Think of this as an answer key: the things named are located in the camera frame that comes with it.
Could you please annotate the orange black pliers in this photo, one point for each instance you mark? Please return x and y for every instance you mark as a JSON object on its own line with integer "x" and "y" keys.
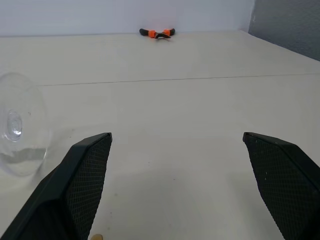
{"x": 151, "y": 33}

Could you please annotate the small beige round object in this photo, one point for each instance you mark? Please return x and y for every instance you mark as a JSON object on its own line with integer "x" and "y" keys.
{"x": 97, "y": 237}

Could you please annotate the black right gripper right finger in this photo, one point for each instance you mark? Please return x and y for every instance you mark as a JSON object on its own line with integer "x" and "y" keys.
{"x": 287, "y": 180}

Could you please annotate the clear glass cup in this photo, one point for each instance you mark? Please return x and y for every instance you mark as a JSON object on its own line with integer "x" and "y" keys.
{"x": 22, "y": 105}

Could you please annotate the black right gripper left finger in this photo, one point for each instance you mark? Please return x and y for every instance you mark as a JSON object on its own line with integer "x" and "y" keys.
{"x": 62, "y": 190}

